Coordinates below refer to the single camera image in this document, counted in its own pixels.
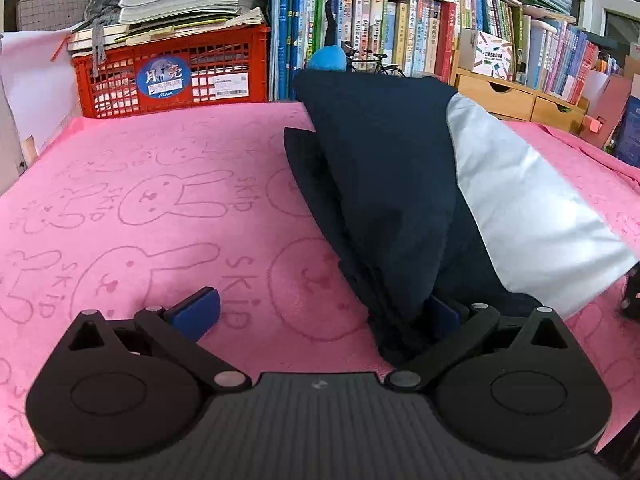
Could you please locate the blue plush ball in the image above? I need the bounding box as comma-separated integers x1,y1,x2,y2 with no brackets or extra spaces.
306,45,347,72

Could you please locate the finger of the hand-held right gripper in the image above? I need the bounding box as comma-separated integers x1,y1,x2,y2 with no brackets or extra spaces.
620,267,640,321

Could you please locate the navy jacket with white lining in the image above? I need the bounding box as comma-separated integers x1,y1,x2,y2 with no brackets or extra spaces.
283,67,640,366

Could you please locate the pink rabbit print blanket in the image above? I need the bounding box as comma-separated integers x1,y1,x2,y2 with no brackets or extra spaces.
0,100,640,471

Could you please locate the wooden drawer box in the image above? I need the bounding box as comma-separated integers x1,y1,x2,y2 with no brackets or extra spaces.
450,69,588,136

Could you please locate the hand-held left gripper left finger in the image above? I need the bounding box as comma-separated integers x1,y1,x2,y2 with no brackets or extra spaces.
67,286,253,394

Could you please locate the grey grid board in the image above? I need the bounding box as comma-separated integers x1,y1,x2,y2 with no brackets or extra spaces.
16,0,95,32

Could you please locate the grey knitted cloth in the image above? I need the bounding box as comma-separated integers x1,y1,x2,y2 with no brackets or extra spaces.
84,0,126,63

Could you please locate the black strap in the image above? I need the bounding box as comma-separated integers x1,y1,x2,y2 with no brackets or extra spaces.
324,0,353,56

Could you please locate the blue box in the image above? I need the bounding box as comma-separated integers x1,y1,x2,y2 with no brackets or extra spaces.
615,95,640,167

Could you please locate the pink cardboard box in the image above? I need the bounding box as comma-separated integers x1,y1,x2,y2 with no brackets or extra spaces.
582,71,633,151

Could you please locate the red plastic crate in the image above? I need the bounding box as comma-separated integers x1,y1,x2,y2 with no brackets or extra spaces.
70,25,271,120

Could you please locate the white paper sheet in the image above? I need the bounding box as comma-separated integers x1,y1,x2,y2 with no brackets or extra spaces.
0,30,83,158

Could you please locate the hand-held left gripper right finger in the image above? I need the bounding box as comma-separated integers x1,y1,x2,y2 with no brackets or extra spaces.
387,295,568,394

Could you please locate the row of shelved books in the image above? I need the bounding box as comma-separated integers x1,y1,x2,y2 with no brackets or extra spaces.
267,0,601,106

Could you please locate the black model bicycle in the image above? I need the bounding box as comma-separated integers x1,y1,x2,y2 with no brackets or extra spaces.
342,42,407,78

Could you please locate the white colourful printed box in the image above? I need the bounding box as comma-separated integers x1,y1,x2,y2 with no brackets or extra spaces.
457,27,516,81

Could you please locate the stack of books and papers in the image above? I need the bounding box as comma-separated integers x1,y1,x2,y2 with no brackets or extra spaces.
66,0,268,58

